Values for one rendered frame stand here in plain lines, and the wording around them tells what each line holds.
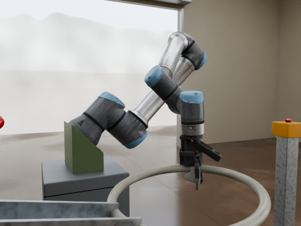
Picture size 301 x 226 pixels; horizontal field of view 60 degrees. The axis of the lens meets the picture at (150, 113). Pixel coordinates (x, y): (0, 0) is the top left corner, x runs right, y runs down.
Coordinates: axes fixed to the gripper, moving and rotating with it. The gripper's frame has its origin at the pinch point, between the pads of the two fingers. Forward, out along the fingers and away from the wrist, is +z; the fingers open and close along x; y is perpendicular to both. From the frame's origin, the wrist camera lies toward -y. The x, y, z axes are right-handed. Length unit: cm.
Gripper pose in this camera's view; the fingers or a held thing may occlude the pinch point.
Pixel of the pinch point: (200, 184)
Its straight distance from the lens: 109.4
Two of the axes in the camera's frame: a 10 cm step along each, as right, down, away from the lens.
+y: -9.3, 0.1, 3.7
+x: -3.7, 1.3, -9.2
